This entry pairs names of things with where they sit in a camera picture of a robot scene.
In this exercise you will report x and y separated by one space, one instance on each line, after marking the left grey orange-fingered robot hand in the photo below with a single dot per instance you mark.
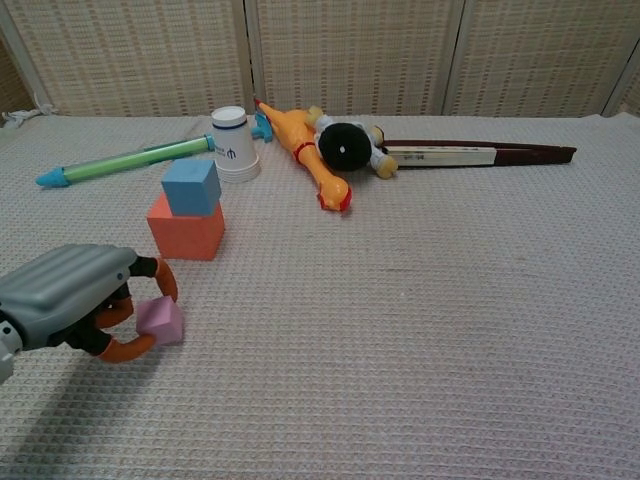
60 285

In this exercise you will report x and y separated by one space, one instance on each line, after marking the orange foam cube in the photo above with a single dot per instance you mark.
185 237

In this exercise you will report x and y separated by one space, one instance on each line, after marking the black-haired plush doll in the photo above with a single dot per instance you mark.
345 145

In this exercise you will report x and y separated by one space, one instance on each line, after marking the white paper cup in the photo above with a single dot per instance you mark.
235 147

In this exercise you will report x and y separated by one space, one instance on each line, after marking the beige woven tablecloth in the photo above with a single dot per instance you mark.
375 325

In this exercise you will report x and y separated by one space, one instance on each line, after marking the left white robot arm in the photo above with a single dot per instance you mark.
5 360

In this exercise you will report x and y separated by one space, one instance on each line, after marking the pink foam cube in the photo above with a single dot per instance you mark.
160 320

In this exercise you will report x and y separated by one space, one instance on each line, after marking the woven folding screen panel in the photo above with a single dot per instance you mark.
12 85
355 55
627 95
135 50
540 55

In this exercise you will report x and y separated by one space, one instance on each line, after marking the blue foam cube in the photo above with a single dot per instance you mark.
190 187

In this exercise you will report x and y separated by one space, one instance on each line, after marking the orange rubber chicken toy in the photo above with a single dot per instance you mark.
300 137

